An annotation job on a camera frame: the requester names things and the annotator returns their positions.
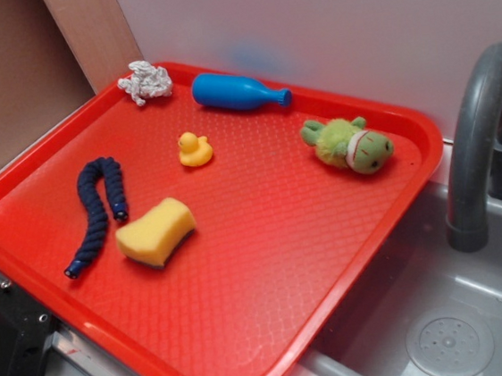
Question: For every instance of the grey toy faucet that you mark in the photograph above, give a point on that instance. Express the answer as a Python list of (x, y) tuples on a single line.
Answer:
[(476, 159)]

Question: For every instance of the red plastic tray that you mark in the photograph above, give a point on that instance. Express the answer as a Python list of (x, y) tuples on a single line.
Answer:
[(280, 236)]

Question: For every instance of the wooden plank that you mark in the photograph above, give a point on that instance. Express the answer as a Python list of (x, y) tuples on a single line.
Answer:
[(99, 37)]

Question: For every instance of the yellow sponge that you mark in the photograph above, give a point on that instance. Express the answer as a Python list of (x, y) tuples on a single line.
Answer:
[(152, 238)]

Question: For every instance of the blue plastic bottle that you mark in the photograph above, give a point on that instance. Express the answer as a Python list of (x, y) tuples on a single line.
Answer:
[(236, 92)]

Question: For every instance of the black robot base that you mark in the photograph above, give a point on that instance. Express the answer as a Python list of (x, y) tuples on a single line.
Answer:
[(26, 330)]

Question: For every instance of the grey toy sink basin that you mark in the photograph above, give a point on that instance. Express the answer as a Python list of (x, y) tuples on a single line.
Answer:
[(420, 308)]

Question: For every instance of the yellow rubber duck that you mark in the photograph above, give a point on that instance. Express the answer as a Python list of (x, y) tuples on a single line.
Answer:
[(194, 150)]

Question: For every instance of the green plush frog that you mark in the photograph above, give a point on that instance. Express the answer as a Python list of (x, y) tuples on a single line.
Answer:
[(348, 145)]

